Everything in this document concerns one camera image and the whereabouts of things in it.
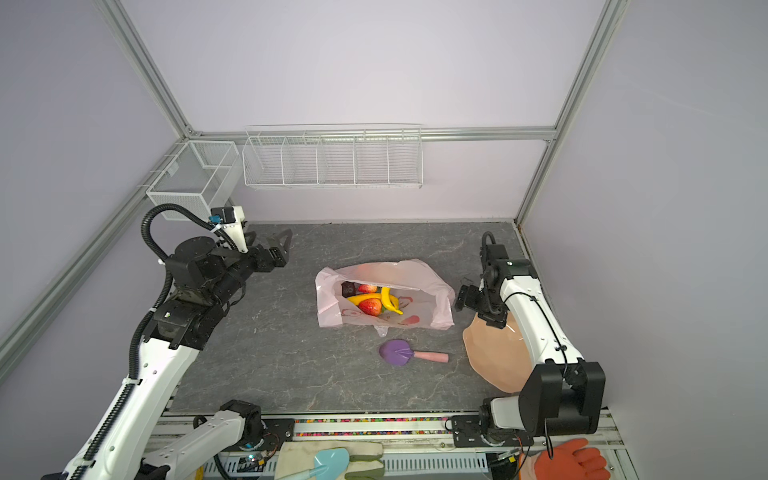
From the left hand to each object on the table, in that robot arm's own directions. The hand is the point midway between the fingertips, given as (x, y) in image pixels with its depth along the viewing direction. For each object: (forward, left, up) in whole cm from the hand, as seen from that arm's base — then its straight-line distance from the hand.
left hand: (273, 234), depth 65 cm
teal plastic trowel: (-40, -9, -37) cm, 55 cm away
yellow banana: (0, -25, -33) cm, 41 cm away
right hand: (-10, -48, -25) cm, 55 cm away
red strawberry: (-1, -19, -34) cm, 39 cm away
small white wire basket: (+42, +35, -13) cm, 56 cm away
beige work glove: (-40, -17, -37) cm, 57 cm away
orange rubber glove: (-44, -64, -36) cm, 86 cm away
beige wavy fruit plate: (-19, -55, -35) cm, 68 cm away
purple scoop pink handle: (-15, -27, -36) cm, 48 cm away
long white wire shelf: (+44, -9, -10) cm, 46 cm away
